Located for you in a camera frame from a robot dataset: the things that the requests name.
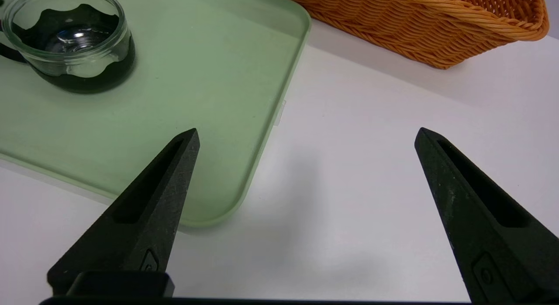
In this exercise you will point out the light green plastic tray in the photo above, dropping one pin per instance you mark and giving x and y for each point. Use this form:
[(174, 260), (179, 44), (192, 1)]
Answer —
[(196, 99)]

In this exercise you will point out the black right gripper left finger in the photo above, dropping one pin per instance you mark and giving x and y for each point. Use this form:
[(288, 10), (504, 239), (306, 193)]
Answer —
[(131, 226)]

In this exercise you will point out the orange wicker basket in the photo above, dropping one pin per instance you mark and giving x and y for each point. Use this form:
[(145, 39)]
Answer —
[(415, 21)]

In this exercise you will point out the glass cup with black holder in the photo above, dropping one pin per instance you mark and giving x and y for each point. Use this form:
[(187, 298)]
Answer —
[(74, 38)]

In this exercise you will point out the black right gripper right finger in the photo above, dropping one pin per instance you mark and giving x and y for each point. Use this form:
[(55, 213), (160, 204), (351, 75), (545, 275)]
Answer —
[(493, 252)]

